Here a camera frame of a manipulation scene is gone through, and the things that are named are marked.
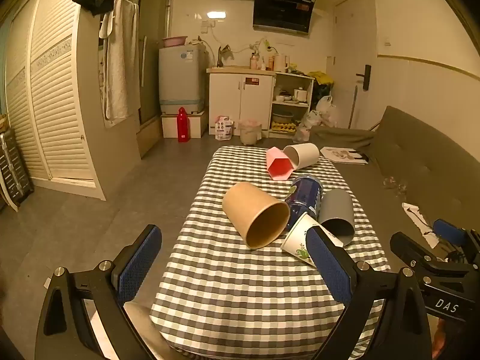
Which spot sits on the white kettle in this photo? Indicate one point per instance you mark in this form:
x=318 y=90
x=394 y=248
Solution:
x=281 y=63

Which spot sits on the white sink cabinet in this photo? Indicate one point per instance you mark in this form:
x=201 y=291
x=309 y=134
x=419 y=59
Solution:
x=240 y=101

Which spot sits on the grey white checkered tablecloth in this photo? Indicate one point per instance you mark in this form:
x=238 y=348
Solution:
x=232 y=288

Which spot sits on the dark blue printed cup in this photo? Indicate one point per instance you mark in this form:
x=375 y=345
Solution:
x=303 y=195

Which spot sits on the grey sofa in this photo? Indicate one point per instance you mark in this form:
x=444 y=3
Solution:
x=412 y=150

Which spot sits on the wall light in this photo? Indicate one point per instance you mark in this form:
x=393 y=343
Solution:
x=216 y=15

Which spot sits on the white louvered wardrobe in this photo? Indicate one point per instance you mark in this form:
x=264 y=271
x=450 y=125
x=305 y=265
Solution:
x=56 y=101

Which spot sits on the white plastic bag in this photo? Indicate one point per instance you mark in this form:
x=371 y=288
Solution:
x=327 y=108

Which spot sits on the pink bottle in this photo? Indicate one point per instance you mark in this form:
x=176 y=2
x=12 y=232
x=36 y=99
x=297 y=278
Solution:
x=254 y=62

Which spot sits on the white platform box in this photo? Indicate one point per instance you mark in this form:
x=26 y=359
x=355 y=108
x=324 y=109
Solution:
x=197 y=123

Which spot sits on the black range hood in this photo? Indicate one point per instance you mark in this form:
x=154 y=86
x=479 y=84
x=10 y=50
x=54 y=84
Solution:
x=281 y=11

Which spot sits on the white door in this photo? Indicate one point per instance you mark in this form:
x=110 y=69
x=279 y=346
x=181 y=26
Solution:
x=352 y=37

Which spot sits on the clear plastic wrapper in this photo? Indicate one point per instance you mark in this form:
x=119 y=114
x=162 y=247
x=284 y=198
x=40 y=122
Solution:
x=392 y=183

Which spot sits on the illustrated magazine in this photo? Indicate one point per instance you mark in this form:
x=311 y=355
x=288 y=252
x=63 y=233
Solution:
x=341 y=154

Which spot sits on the red bottle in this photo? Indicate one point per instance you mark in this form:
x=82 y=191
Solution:
x=182 y=125

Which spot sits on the egg carton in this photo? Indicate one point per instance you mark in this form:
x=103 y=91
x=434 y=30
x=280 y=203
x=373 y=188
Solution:
x=283 y=126

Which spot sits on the small trash bin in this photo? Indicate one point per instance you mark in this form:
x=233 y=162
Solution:
x=250 y=133

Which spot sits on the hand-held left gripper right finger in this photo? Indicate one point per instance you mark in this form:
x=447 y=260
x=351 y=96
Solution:
x=330 y=266

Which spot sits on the brown paper cup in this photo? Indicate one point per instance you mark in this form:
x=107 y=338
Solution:
x=243 y=202

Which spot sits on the pink basin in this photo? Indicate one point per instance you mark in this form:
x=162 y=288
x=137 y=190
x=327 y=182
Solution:
x=174 y=41

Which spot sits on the white pink package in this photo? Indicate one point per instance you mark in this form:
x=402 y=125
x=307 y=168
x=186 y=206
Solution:
x=224 y=127

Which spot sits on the yellow bag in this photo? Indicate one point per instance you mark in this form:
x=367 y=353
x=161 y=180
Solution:
x=322 y=77

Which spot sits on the light blue washing machine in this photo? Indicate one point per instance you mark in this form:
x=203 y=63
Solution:
x=180 y=78

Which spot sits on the white hanging towel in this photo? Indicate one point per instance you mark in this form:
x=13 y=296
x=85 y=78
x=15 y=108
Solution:
x=120 y=63

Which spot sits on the bronze faucet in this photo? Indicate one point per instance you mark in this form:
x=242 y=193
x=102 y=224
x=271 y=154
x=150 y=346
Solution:
x=222 y=56

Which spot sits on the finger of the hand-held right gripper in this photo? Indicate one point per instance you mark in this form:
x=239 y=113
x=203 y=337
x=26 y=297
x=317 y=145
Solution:
x=408 y=249
x=448 y=230

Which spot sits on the grey plastic cup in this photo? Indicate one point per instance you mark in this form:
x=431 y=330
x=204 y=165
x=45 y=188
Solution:
x=335 y=206

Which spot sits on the cream white cup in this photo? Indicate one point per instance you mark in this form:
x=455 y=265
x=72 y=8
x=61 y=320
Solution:
x=305 y=153

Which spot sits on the glass shower door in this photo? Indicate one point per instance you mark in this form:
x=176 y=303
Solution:
x=153 y=45

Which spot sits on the white green-print paper cup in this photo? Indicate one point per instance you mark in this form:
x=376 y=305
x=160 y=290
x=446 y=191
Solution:
x=296 y=236

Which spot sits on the small white jug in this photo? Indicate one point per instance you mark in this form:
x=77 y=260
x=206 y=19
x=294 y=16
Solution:
x=299 y=94

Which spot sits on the white paper sheet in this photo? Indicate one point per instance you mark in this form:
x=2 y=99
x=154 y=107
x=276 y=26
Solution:
x=412 y=212

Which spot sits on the clear plastic bag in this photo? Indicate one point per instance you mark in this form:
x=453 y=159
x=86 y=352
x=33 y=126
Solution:
x=307 y=123

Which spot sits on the ribbed metal suitcase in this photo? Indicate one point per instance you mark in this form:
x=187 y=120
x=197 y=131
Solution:
x=13 y=172

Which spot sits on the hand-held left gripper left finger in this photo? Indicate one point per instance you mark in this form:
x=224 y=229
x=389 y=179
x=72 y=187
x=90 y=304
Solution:
x=138 y=262

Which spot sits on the broom stick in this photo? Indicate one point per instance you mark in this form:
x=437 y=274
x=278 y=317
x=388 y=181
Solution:
x=352 y=107

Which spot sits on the small white cloth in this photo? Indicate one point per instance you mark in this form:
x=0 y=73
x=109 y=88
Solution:
x=106 y=26

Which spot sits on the pink hexagonal cup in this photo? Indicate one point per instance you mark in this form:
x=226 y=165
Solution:
x=272 y=156

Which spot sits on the black bag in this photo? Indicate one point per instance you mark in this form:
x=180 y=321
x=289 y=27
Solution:
x=320 y=93

